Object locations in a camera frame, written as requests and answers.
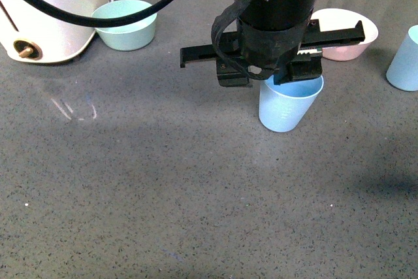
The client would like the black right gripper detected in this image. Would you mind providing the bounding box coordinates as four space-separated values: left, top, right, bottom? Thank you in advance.
180 19 365 88

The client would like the light blue cup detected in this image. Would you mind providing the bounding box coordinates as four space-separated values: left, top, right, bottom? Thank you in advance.
259 76 324 133
386 25 418 91

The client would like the pink bowl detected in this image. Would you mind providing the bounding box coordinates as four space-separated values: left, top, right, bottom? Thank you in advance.
310 8 379 62

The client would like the mint green bowl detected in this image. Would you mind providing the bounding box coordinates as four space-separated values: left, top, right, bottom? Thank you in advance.
92 0 157 51

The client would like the white toaster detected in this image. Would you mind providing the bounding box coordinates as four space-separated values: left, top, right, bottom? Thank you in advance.
1 0 108 63

